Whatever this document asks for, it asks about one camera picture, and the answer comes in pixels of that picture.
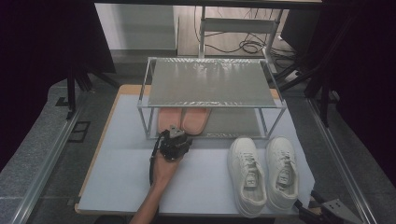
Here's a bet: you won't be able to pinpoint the white table mat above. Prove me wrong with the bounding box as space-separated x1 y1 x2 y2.
77 93 316 217

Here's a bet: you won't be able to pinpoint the grey metal stand frame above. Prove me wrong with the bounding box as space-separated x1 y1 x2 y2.
198 6 278 73

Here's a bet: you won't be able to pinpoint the two-tier metal shoe rack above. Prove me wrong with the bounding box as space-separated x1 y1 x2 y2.
136 56 288 141

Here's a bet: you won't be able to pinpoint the black tripod stand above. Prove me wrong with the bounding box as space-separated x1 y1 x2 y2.
273 12 359 129
65 60 120 121

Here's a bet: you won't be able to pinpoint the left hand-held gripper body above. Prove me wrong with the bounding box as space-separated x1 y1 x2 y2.
158 124 193 162

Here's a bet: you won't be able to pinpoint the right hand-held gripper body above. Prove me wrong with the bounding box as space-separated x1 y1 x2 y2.
307 198 362 224

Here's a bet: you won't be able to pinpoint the black curtain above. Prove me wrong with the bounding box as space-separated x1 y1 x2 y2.
0 0 117 171
318 0 396 188

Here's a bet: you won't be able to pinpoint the white lace-up sneaker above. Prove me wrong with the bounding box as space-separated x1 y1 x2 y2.
264 135 301 213
226 136 268 218

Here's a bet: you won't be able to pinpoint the aluminium floor rail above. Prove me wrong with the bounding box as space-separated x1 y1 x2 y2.
11 92 92 224
305 97 378 224

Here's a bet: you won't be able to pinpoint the white power strip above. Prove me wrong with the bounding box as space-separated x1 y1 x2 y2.
279 69 301 82

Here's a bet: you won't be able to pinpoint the long black floor cable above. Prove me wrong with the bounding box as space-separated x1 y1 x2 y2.
193 6 241 54

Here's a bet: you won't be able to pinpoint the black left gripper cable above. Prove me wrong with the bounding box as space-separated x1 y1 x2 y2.
148 132 165 189

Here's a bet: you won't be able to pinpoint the person's left hand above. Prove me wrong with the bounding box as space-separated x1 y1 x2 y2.
151 153 182 188

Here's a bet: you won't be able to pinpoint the black coiled floor cable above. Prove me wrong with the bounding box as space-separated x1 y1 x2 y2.
237 39 266 55

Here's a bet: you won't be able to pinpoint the pink rubber slipper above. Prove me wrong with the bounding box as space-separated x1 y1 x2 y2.
181 107 213 136
157 107 183 135

